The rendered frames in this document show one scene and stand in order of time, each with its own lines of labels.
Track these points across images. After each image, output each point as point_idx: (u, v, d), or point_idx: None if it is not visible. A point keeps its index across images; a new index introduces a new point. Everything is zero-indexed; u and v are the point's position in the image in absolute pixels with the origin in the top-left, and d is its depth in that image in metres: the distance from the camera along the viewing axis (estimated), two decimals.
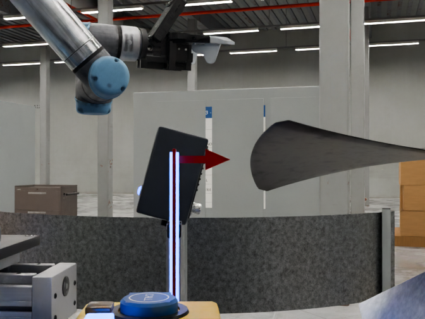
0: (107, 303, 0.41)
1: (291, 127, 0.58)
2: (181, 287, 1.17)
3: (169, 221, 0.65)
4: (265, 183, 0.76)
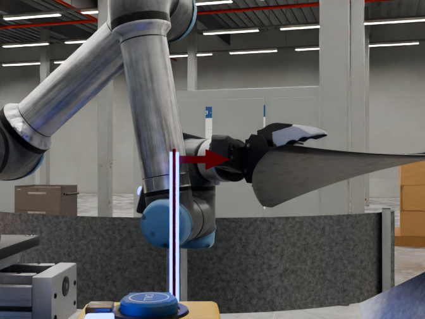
0: (107, 303, 0.41)
1: None
2: (181, 287, 1.17)
3: (169, 221, 0.65)
4: None
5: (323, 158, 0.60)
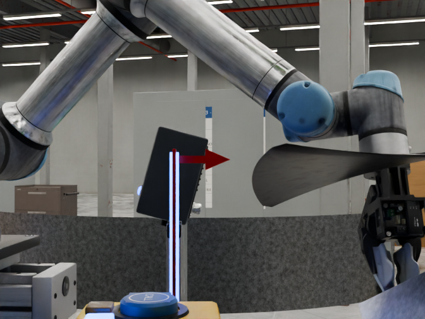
0: (107, 303, 0.41)
1: None
2: (181, 287, 1.17)
3: (169, 221, 0.65)
4: None
5: None
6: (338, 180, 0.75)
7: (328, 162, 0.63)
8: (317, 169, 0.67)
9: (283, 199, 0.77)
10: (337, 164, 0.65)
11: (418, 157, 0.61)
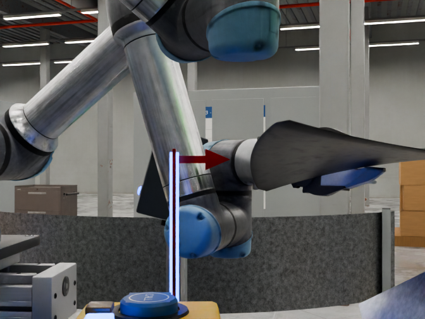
0: (107, 303, 0.41)
1: None
2: (181, 287, 1.17)
3: (169, 221, 0.65)
4: None
5: None
6: (336, 170, 0.75)
7: (329, 147, 0.63)
8: (317, 155, 0.67)
9: (278, 183, 0.77)
10: (337, 151, 0.65)
11: (419, 151, 0.61)
